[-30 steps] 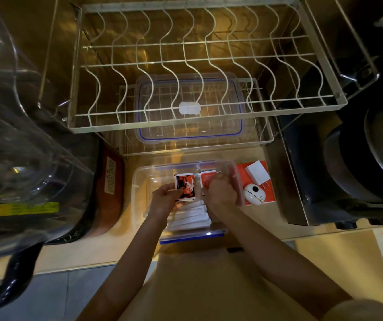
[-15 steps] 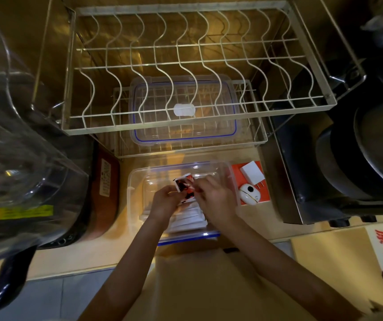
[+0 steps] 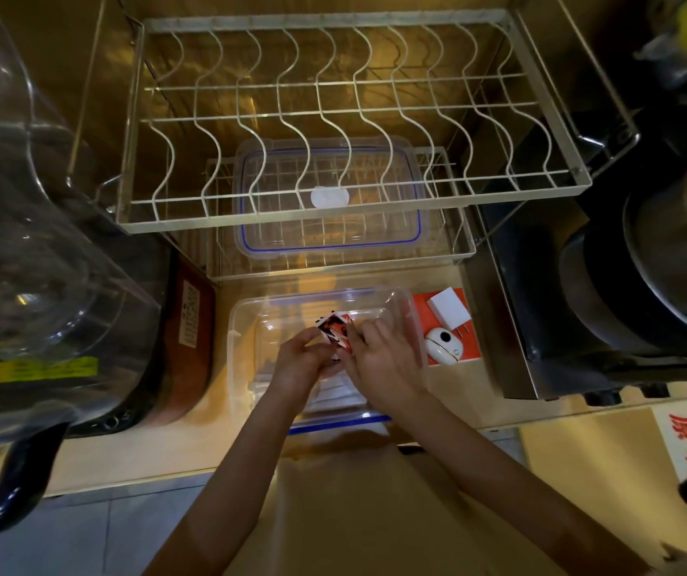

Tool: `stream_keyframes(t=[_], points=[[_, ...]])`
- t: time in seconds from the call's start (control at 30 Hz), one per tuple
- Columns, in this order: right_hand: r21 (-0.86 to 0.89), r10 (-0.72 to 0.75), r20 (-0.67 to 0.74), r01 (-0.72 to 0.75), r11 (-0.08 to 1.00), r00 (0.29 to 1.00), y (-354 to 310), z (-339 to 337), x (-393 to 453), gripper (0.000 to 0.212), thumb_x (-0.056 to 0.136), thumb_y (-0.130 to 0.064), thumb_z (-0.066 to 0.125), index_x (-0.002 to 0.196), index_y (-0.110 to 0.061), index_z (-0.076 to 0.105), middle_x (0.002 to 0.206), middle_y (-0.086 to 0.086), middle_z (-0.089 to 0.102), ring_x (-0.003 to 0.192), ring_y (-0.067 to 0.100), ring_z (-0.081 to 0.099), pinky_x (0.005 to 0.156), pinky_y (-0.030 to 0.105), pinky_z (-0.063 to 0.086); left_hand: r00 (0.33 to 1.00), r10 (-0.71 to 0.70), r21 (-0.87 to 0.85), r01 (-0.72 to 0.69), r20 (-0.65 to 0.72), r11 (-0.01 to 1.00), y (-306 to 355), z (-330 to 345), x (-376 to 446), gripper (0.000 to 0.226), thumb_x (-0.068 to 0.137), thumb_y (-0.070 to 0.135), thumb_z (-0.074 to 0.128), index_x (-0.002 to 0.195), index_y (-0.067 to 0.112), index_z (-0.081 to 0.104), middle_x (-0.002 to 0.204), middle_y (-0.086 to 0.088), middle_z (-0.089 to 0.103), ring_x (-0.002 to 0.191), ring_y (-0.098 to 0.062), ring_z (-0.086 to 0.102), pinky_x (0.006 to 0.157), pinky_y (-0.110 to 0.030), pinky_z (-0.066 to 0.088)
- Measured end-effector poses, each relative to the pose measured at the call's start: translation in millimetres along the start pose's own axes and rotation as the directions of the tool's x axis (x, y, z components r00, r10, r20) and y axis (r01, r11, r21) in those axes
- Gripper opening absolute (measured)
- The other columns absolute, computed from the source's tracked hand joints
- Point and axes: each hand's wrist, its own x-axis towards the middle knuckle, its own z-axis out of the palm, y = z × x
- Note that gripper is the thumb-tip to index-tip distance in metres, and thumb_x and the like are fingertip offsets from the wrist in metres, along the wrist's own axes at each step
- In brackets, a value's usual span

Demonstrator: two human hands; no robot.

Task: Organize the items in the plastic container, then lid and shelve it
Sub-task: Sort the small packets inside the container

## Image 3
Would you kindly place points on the stainless steel appliance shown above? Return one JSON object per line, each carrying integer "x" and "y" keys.
{"x": 517, "y": 305}

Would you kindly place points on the small red black white packet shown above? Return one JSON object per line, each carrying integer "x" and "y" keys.
{"x": 334, "y": 329}

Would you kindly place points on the clear lid with blue rim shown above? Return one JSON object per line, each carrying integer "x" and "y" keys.
{"x": 343, "y": 424}

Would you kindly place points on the large steel pot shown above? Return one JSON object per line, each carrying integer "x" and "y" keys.
{"x": 667, "y": 257}

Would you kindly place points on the person's right fingers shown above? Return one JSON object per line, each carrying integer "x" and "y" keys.
{"x": 370, "y": 338}

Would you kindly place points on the cardboard box with red print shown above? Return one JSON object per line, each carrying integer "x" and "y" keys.
{"x": 595, "y": 461}

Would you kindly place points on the clear plastic container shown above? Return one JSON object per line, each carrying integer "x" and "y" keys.
{"x": 259, "y": 347}

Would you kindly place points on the person's right hand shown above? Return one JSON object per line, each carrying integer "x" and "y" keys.
{"x": 388, "y": 371}

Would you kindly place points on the person's right forearm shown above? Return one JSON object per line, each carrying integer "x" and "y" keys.
{"x": 499, "y": 473}

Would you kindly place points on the person's left hand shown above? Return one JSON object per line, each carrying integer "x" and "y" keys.
{"x": 295, "y": 368}

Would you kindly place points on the beige apron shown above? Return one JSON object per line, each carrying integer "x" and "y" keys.
{"x": 343, "y": 509}

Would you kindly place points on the white charger plug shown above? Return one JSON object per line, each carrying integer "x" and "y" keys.
{"x": 448, "y": 308}

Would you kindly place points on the orange flat box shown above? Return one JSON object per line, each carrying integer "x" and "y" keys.
{"x": 422, "y": 308}

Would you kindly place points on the clear box with blue seal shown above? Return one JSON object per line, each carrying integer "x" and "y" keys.
{"x": 328, "y": 233}

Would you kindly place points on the black drink dispenser base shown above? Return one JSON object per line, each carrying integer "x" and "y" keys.
{"x": 25, "y": 473}

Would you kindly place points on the person's left forearm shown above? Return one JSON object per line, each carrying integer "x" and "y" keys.
{"x": 241, "y": 473}

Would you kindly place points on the white round gadget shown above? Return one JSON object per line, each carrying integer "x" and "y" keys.
{"x": 442, "y": 344}

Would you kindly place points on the person's left fingers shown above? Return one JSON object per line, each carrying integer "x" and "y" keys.
{"x": 310, "y": 344}

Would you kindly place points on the brown appliance with white label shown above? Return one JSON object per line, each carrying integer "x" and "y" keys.
{"x": 190, "y": 365}

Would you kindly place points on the clear drink dispenser tank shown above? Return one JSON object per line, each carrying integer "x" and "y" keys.
{"x": 31, "y": 233}

